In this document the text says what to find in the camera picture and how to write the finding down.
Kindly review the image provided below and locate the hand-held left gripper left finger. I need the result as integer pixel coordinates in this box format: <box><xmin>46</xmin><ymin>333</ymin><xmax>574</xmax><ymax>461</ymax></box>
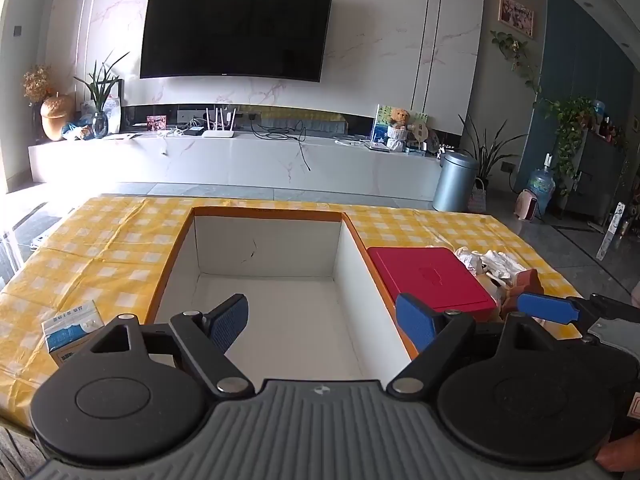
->
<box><xmin>90</xmin><ymin>294</ymin><xmax>256</xmax><ymax>400</ymax></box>

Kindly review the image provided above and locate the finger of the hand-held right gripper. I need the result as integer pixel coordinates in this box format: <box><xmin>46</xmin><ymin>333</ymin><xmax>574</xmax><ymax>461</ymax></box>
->
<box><xmin>517</xmin><ymin>292</ymin><xmax>601</xmax><ymax>326</ymax></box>

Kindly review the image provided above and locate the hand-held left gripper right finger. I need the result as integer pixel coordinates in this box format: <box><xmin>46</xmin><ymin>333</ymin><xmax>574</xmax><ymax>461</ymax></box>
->
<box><xmin>386</xmin><ymin>294</ymin><xmax>556</xmax><ymax>401</ymax></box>

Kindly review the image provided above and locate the brown bear-shaped sponge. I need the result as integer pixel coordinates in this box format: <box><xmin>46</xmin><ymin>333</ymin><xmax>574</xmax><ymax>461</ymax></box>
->
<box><xmin>500</xmin><ymin>268</ymin><xmax>545</xmax><ymax>322</ymax></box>

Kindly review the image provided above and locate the white cardboard box orange rim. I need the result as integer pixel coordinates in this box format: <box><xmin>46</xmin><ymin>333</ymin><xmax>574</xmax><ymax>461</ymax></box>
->
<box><xmin>145</xmin><ymin>206</ymin><xmax>418</xmax><ymax>381</ymax></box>

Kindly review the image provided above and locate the person's right hand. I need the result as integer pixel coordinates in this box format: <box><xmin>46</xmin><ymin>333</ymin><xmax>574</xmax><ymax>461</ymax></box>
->
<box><xmin>597</xmin><ymin>437</ymin><xmax>640</xmax><ymax>472</ymax></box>

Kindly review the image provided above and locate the red flat box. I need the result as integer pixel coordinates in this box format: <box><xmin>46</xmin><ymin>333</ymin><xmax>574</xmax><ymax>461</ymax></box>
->
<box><xmin>367</xmin><ymin>246</ymin><xmax>498</xmax><ymax>322</ymax></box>

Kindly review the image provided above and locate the white crumpled plastic bag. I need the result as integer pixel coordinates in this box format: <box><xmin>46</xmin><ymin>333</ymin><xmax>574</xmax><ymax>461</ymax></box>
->
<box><xmin>454</xmin><ymin>247</ymin><xmax>483</xmax><ymax>275</ymax></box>

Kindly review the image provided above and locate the leaning metal bar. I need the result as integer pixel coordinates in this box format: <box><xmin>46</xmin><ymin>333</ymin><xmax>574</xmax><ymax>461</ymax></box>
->
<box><xmin>597</xmin><ymin>202</ymin><xmax>627</xmax><ymax>261</ymax></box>

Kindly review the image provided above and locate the pink heater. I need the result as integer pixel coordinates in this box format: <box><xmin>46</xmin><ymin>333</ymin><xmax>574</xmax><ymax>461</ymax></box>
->
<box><xmin>517</xmin><ymin>188</ymin><xmax>539</xmax><ymax>222</ymax></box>

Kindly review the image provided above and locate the blue water bottle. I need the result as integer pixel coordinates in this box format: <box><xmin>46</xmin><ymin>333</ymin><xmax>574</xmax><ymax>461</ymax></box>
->
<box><xmin>528</xmin><ymin>152</ymin><xmax>557</xmax><ymax>207</ymax></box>

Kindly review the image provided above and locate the woven basket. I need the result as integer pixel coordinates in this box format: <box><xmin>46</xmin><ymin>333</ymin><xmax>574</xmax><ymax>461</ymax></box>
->
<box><xmin>468</xmin><ymin>177</ymin><xmax>489</xmax><ymax>214</ymax></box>

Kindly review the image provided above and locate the grey cabinet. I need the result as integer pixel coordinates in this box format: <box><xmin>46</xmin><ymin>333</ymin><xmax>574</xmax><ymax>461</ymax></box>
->
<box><xmin>566</xmin><ymin>129</ymin><xmax>629</xmax><ymax>222</ymax></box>

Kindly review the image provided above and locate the silver trash can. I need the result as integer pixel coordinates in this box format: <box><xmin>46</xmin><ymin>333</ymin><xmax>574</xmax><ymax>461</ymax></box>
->
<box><xmin>432</xmin><ymin>151</ymin><xmax>480</xmax><ymax>213</ymax></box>

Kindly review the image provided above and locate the yellow checkered tablecloth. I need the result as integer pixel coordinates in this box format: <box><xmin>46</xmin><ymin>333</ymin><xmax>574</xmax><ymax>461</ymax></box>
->
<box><xmin>0</xmin><ymin>195</ymin><xmax>601</xmax><ymax>431</ymax></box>

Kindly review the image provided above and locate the white marble television console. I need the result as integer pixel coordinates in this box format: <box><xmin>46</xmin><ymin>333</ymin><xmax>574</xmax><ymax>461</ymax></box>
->
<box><xmin>27</xmin><ymin>129</ymin><xmax>443</xmax><ymax>200</ymax></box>

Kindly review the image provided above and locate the potted long-leaf plant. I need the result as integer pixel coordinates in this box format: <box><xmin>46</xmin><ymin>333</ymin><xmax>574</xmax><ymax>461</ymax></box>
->
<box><xmin>457</xmin><ymin>114</ymin><xmax>529</xmax><ymax>197</ymax></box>

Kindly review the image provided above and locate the blue white tissue pack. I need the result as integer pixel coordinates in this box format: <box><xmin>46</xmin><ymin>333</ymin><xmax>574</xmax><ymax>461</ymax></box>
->
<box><xmin>41</xmin><ymin>300</ymin><xmax>106</xmax><ymax>367</ymax></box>

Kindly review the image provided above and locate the ivy plant on cabinet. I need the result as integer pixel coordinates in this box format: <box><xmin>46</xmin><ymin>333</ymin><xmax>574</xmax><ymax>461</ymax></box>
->
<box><xmin>544</xmin><ymin>96</ymin><xmax>599</xmax><ymax>197</ymax></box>

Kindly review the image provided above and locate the white router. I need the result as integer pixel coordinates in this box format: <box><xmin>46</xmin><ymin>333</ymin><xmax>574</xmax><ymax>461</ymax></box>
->
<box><xmin>201</xmin><ymin>106</ymin><xmax>237</xmax><ymax>139</ymax></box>

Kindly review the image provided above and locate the brown teddy bear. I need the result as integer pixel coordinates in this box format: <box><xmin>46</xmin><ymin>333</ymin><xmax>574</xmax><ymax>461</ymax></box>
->
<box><xmin>387</xmin><ymin>107</ymin><xmax>413</xmax><ymax>153</ymax></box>

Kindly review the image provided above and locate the green plant in glass vase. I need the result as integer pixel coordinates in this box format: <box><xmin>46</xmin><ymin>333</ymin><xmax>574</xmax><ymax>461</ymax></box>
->
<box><xmin>74</xmin><ymin>51</ymin><xmax>131</xmax><ymax>139</ymax></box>

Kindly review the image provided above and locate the hanging ivy plant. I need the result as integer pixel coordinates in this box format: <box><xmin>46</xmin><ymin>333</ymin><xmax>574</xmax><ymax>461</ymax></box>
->
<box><xmin>490</xmin><ymin>30</ymin><xmax>544</xmax><ymax>107</ymax></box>

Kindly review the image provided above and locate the acorn-shaped jar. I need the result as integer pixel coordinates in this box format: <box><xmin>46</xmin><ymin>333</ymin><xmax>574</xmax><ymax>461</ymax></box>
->
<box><xmin>40</xmin><ymin>92</ymin><xmax>75</xmax><ymax>142</ymax></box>

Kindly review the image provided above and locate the dried flower bunch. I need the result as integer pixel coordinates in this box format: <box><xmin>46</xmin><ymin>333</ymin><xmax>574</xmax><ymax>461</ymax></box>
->
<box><xmin>22</xmin><ymin>64</ymin><xmax>53</xmax><ymax>107</ymax></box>

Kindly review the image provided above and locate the black cable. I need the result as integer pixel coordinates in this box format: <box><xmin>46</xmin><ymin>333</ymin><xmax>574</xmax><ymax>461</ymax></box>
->
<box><xmin>249</xmin><ymin>114</ymin><xmax>313</xmax><ymax>172</ymax></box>

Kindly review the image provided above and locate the black wall television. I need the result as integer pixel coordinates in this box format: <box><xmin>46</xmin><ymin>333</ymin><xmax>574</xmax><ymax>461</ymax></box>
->
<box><xmin>139</xmin><ymin>0</ymin><xmax>335</xmax><ymax>83</ymax></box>

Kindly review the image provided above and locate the framed wall picture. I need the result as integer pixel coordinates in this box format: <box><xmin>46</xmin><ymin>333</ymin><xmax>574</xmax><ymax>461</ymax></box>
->
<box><xmin>498</xmin><ymin>0</ymin><xmax>535</xmax><ymax>39</ymax></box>

